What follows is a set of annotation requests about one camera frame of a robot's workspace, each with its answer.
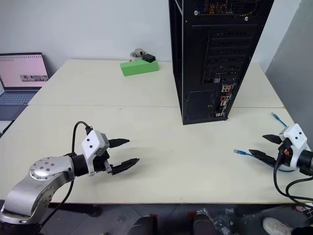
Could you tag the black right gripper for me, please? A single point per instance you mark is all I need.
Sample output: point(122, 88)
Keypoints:
point(284, 150)

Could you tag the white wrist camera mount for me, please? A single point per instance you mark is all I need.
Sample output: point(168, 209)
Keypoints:
point(91, 143)
point(296, 138)

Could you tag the grey partition panel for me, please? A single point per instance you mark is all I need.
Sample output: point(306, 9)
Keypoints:
point(291, 73)

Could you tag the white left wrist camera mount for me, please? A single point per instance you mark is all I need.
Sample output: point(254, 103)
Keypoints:
point(91, 143)

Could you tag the small black device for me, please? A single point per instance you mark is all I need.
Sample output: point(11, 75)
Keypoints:
point(149, 58)

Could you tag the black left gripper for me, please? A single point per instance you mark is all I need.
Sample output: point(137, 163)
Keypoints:
point(101, 162)

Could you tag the dark rounded shape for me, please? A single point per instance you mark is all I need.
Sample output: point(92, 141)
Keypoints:
point(204, 225)
point(145, 226)

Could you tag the open grey laptop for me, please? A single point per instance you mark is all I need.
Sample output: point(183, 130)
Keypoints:
point(22, 73)

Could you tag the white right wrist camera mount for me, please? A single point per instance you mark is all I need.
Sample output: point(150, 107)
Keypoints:
point(296, 138)

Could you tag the clear plastic wrappers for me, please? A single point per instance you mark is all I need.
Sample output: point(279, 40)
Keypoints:
point(223, 221)

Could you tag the white shoe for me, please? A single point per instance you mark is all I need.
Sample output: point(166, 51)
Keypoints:
point(276, 226)

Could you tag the black computer tower case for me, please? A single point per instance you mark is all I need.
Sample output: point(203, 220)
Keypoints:
point(203, 61)

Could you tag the green rectangular box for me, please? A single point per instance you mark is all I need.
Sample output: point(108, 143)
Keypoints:
point(138, 68)

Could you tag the white tape roll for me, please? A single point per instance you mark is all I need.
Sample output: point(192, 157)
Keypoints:
point(137, 53)

